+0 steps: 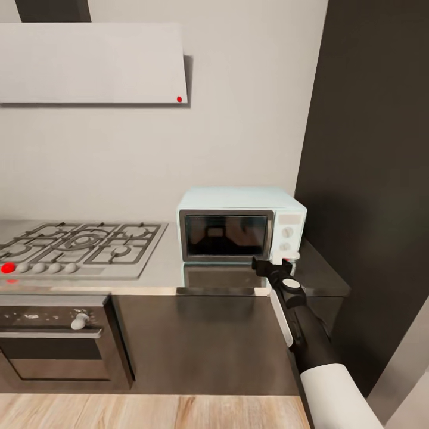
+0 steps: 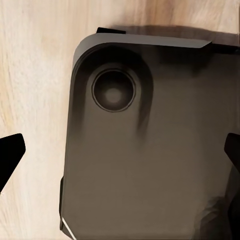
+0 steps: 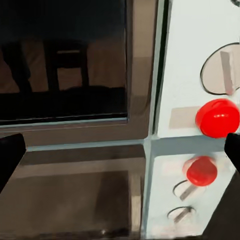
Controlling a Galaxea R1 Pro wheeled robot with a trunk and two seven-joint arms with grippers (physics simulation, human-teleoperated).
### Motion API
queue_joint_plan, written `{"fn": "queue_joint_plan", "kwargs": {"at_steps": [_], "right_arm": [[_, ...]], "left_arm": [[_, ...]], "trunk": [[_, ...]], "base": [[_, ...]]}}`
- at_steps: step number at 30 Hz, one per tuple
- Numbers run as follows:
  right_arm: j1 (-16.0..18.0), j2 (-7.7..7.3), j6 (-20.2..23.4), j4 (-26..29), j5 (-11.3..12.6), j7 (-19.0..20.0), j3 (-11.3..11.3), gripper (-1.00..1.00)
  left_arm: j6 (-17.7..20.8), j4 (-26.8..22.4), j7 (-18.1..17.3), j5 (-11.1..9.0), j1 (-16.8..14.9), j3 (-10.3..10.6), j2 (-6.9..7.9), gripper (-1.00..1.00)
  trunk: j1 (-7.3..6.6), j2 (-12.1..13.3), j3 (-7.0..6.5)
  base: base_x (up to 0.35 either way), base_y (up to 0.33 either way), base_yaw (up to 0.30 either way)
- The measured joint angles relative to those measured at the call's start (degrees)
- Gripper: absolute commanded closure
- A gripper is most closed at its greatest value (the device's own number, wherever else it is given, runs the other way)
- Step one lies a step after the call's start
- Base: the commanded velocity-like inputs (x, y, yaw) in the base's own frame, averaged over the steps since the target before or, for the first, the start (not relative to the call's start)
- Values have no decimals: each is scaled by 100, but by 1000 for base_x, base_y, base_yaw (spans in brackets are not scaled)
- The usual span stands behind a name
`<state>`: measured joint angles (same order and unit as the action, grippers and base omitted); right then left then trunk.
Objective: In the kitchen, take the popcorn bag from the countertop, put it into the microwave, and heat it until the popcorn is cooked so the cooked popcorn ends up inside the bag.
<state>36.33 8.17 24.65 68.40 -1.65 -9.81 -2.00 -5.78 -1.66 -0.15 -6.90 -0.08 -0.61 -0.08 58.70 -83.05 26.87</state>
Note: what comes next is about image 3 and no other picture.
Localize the microwave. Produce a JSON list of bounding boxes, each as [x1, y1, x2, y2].
[[0, 0, 240, 147]]

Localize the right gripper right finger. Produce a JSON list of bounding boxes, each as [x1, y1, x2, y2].
[[224, 132, 240, 172]]

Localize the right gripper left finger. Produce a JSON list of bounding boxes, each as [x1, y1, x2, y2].
[[0, 133, 26, 192]]

